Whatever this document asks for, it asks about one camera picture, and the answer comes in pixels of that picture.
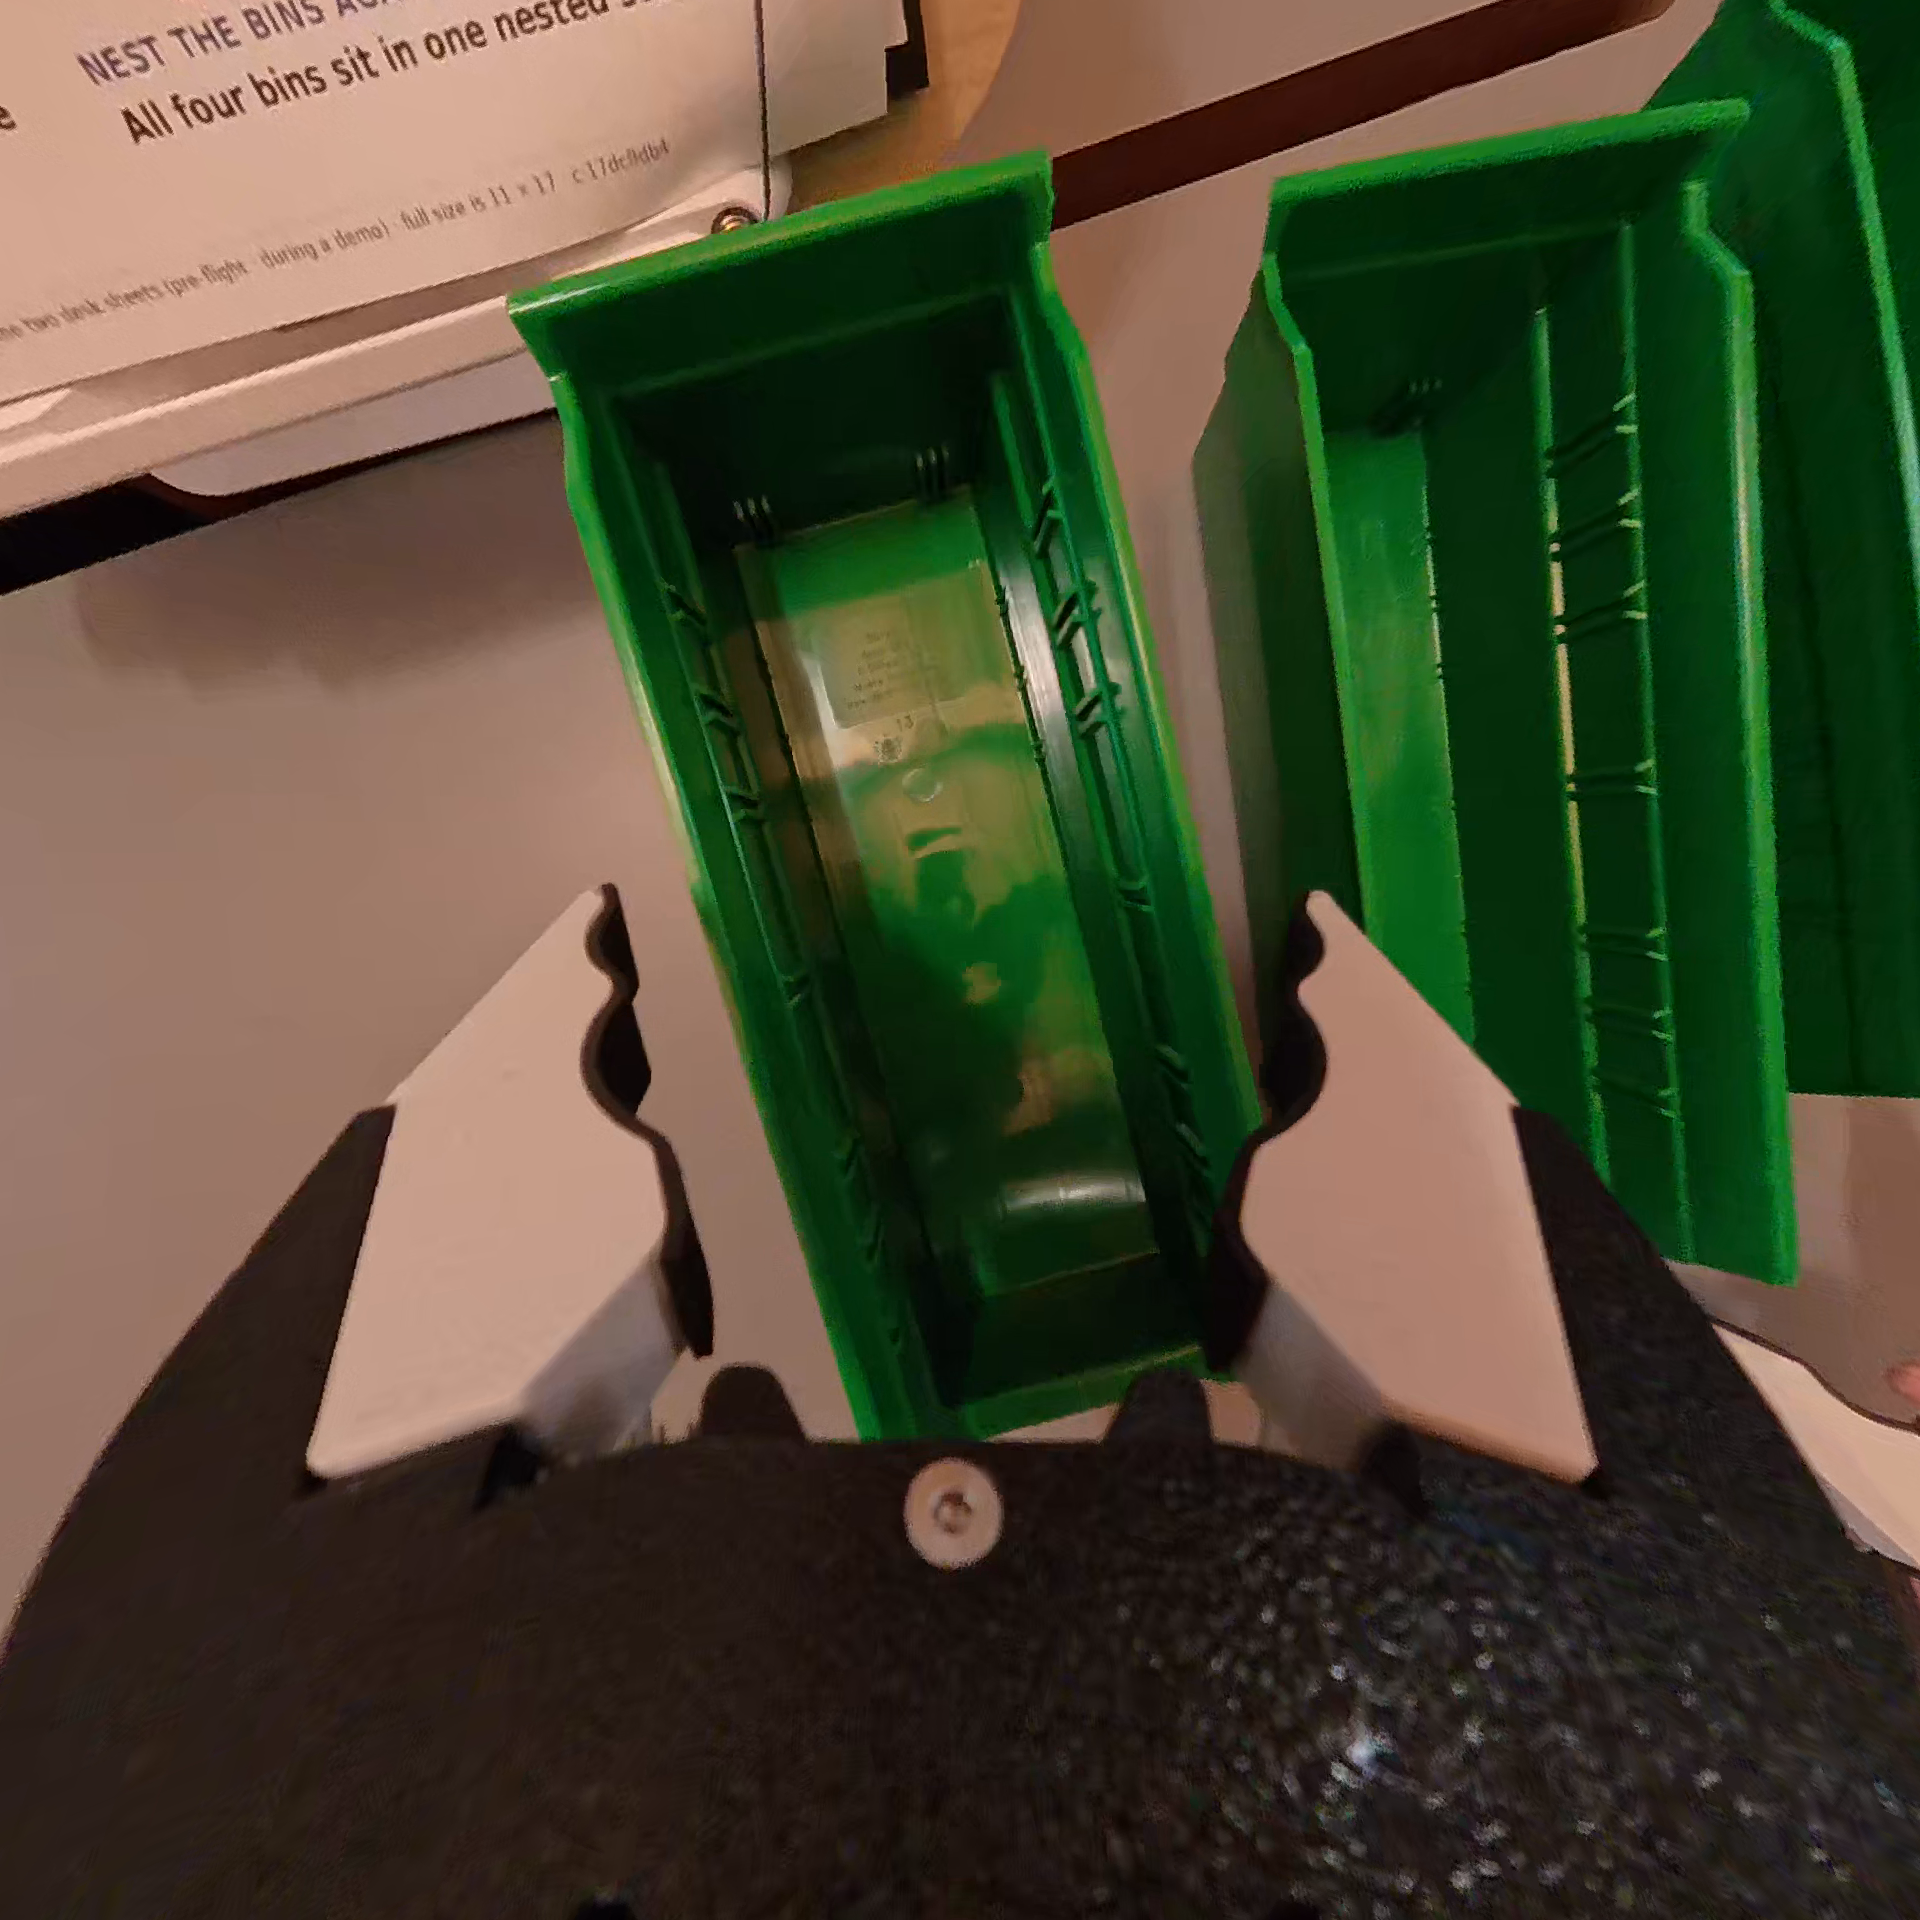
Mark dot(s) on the instruction poster sheet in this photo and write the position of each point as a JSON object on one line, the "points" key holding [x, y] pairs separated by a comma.
{"points": [[375, 180]]}

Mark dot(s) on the green plastic bin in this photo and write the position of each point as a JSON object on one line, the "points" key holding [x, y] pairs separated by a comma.
{"points": [[1844, 598], [1498, 598], [840, 451]]}

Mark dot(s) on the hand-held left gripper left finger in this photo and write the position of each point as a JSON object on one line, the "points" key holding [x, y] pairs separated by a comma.
{"points": [[486, 1217]]}

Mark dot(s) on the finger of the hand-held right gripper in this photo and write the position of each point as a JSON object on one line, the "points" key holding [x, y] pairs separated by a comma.
{"points": [[1857, 1476]]}

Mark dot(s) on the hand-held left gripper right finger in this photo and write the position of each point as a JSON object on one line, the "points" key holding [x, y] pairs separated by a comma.
{"points": [[1425, 1230]]}

